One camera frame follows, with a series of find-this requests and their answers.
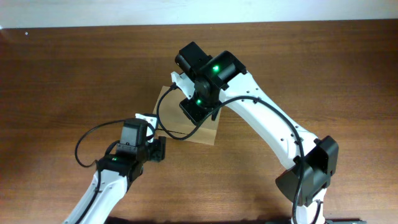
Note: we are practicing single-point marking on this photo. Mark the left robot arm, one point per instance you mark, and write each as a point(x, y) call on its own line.
point(122, 163)

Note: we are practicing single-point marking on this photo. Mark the cardboard box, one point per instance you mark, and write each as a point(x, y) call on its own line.
point(175, 121)

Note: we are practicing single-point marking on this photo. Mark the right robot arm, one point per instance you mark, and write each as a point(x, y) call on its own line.
point(210, 83)

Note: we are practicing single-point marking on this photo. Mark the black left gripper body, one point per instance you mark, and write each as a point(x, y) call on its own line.
point(158, 148)

